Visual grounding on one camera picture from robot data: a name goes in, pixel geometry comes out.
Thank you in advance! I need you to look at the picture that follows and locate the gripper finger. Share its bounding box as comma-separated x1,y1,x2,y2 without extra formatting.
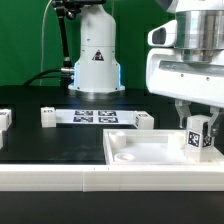
204,107,224,138
175,99,191,128

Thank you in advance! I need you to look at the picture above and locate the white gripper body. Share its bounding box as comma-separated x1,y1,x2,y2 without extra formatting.
146,48,224,108

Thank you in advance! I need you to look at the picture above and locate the white square tabletop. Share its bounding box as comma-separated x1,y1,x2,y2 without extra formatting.
103,129,224,165

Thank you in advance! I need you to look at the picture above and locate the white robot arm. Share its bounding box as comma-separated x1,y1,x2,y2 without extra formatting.
71,0,224,137

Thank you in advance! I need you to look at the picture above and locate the white sheet with tags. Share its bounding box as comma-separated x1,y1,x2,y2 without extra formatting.
56,109,134,125

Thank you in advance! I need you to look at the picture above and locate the white L-shaped fence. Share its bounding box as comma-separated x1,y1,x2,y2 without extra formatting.
0,164,224,192

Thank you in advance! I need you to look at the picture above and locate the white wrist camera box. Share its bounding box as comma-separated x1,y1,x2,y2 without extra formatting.
148,20,177,47

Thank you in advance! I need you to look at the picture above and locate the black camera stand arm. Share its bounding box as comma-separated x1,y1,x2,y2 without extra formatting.
52,0,106,67

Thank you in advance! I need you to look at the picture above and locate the white cable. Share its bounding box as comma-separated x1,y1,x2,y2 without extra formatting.
39,0,54,86

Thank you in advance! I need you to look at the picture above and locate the black cable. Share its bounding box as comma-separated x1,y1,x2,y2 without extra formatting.
22,68,75,87

